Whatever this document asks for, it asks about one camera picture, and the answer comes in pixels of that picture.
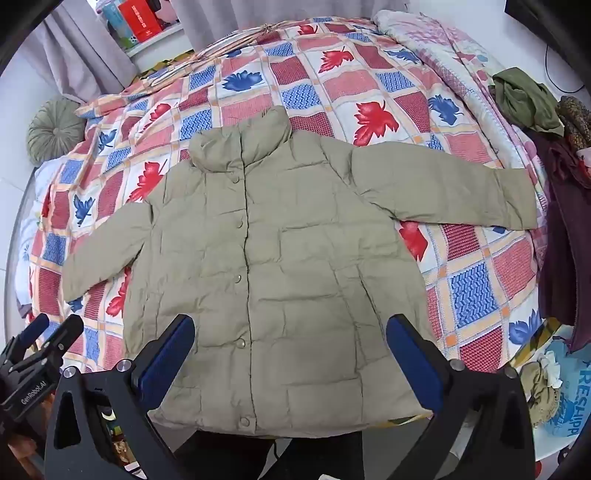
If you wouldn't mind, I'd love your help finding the pink floral quilt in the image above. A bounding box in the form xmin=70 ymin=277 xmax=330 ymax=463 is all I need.
xmin=373 ymin=9 xmax=550 ymax=195

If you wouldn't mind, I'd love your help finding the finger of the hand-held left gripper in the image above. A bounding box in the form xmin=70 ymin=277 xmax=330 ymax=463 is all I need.
xmin=9 ymin=315 xmax=85 ymax=374
xmin=0 ymin=314 xmax=50 ymax=365

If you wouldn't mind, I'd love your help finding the black cable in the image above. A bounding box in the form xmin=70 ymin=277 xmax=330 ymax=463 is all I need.
xmin=544 ymin=44 xmax=573 ymax=93

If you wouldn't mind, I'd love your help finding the leaf print checked quilt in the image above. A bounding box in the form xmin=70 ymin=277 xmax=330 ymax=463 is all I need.
xmin=18 ymin=18 xmax=561 ymax=421

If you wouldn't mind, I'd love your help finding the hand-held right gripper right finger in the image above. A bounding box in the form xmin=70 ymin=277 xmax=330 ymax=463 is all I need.
xmin=386 ymin=314 xmax=536 ymax=480

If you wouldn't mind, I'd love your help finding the brown patterned cloth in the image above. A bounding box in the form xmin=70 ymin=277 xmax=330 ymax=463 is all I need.
xmin=554 ymin=96 xmax=591 ymax=151

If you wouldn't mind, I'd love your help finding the white windowsill shelf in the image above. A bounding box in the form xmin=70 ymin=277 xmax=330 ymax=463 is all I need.
xmin=127 ymin=23 xmax=192 ymax=58

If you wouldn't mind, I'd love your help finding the dark olive cloth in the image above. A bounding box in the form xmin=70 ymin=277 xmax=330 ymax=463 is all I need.
xmin=488 ymin=67 xmax=565 ymax=137

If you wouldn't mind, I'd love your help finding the red box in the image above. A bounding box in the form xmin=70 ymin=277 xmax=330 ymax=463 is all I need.
xmin=117 ymin=0 xmax=163 ymax=42

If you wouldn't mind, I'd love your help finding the green yellow patterned sheet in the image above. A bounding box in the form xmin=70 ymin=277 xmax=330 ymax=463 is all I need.
xmin=129 ymin=58 xmax=195 ymax=86

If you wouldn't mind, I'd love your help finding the blue plastic bag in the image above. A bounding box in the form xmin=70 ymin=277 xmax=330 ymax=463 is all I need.
xmin=531 ymin=323 xmax=589 ymax=439

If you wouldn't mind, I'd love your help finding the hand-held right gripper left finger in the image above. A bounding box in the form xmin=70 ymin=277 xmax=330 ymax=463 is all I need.
xmin=44 ymin=315 xmax=195 ymax=480

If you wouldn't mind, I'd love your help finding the blue carton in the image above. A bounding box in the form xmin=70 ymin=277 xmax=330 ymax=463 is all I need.
xmin=102 ymin=2 xmax=134 ymax=49

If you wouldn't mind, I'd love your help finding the grey curtain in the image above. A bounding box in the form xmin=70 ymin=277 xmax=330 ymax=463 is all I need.
xmin=28 ymin=0 xmax=141 ymax=104
xmin=171 ymin=0 xmax=375 ymax=51

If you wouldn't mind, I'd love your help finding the striped bundled cloth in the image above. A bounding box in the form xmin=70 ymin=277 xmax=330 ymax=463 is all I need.
xmin=143 ymin=21 xmax=296 ymax=88

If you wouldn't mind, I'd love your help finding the olive green puffer jacket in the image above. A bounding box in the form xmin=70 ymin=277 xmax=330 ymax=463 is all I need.
xmin=61 ymin=108 xmax=539 ymax=437

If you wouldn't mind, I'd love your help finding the round green pleated cushion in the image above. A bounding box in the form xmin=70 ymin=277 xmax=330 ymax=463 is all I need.
xmin=27 ymin=96 xmax=88 ymax=168

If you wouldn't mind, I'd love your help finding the beige crumpled cloth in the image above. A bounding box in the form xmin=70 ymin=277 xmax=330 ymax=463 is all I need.
xmin=522 ymin=351 xmax=561 ymax=428

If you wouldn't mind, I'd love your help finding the maroon garment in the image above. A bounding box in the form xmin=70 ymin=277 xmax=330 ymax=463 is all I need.
xmin=524 ymin=127 xmax=591 ymax=354

